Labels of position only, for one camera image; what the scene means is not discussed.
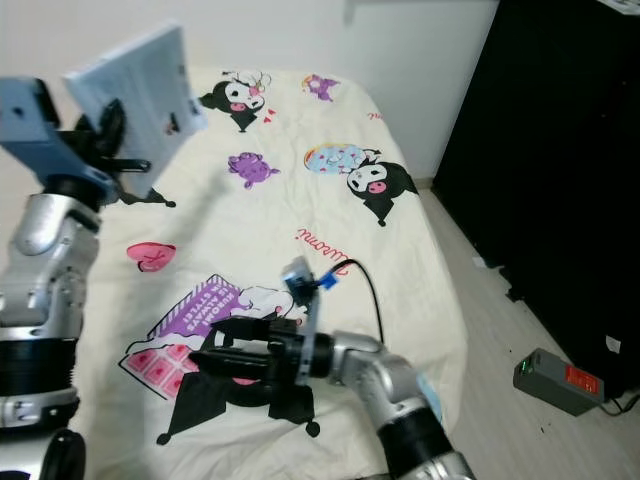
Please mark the grey power supply box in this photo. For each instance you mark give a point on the grey power supply box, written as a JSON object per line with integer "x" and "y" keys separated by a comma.
{"x": 560, "y": 380}

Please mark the cream cartoon print blanket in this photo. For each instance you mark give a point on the cream cartoon print blanket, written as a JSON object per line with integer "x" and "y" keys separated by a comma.
{"x": 260, "y": 220}

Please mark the grey striped box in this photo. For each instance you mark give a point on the grey striped box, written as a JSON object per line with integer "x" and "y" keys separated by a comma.
{"x": 622, "y": 3}

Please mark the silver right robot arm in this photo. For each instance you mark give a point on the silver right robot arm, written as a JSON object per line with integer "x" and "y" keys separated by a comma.
{"x": 380, "y": 390}

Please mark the white printed book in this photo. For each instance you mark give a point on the white printed book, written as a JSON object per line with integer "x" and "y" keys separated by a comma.
{"x": 140, "y": 100}

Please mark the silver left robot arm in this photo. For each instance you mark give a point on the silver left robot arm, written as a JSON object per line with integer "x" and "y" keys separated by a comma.
{"x": 50, "y": 280}

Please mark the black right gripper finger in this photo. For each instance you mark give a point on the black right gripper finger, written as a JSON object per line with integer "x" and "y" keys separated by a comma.
{"x": 225, "y": 363}
{"x": 240, "y": 331}

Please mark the black wardrobe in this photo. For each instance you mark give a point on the black wardrobe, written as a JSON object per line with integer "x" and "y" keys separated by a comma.
{"x": 540, "y": 150}

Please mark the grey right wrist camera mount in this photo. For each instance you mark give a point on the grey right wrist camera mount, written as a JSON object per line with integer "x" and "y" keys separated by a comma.
{"x": 305, "y": 300}

